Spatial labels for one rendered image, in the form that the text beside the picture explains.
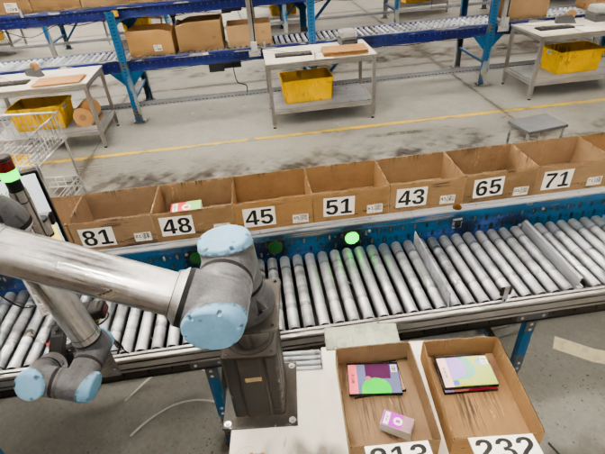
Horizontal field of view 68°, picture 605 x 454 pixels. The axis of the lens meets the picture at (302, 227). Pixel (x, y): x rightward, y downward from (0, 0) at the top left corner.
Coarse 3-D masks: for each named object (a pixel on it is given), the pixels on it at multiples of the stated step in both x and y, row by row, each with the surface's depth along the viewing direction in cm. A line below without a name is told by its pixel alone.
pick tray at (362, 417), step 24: (336, 360) 164; (360, 360) 172; (384, 360) 172; (408, 360) 170; (408, 384) 163; (360, 408) 156; (384, 408) 156; (408, 408) 155; (360, 432) 149; (384, 432) 148; (432, 432) 145
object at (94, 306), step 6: (96, 300) 162; (102, 300) 162; (90, 306) 159; (96, 306) 159; (102, 306) 160; (108, 306) 164; (90, 312) 158; (96, 312) 158; (102, 312) 159; (96, 318) 159; (102, 318) 160
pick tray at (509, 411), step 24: (432, 360) 171; (504, 360) 161; (432, 384) 156; (504, 384) 160; (456, 408) 154; (480, 408) 153; (504, 408) 153; (528, 408) 145; (456, 432) 147; (480, 432) 146; (504, 432) 146; (528, 432) 145
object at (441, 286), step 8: (416, 232) 229; (416, 240) 229; (416, 248) 231; (424, 248) 218; (424, 256) 219; (424, 264) 221; (432, 264) 209; (432, 272) 211; (440, 280) 202; (440, 288) 203; (448, 288) 194; (448, 296) 194; (448, 304) 197
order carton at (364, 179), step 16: (368, 160) 245; (320, 176) 246; (336, 176) 248; (352, 176) 249; (368, 176) 250; (320, 192) 252; (336, 192) 220; (352, 192) 221; (368, 192) 222; (384, 192) 224; (320, 208) 224; (384, 208) 229
